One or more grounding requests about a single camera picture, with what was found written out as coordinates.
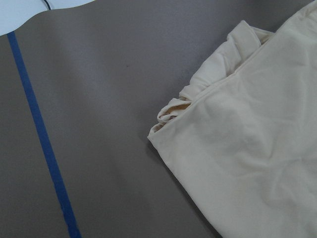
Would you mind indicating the cream long-sleeve graphic shirt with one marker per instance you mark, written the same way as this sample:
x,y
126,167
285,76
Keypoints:
x,y
242,136

